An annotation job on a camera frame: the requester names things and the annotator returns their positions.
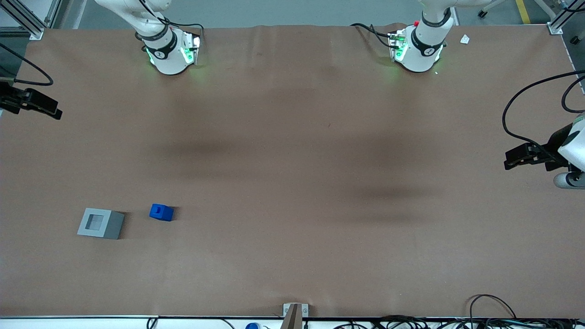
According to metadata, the blue plastic part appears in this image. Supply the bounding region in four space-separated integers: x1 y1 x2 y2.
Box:
149 203 175 223

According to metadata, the short looped black gripper cable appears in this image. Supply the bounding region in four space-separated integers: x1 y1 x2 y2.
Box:
560 74 585 114

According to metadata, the gray square base block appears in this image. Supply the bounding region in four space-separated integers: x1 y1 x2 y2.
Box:
77 207 125 240

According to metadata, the metal mounting bracket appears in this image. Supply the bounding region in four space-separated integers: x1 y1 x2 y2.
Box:
282 302 309 318

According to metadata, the paper table cover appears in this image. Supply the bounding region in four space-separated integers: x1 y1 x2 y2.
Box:
0 23 585 319

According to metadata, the long black gripper cable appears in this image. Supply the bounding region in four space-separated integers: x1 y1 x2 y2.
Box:
501 70 585 165

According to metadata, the black arm base cable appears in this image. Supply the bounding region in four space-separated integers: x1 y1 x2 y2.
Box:
351 22 395 49
137 0 205 38

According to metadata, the white chair leg with caster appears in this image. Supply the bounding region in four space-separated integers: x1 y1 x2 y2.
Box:
477 0 508 19

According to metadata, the brown camera post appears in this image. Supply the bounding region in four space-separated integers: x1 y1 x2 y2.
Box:
280 303 303 329

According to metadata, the black cable tangle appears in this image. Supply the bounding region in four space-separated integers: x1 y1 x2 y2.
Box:
336 314 462 329

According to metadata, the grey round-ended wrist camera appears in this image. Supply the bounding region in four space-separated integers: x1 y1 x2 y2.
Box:
553 171 585 189

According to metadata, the arched black cable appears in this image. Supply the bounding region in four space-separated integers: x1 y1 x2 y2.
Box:
468 294 517 320

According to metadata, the aluminium frame post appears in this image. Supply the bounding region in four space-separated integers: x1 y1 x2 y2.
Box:
546 0 585 36
0 0 62 40

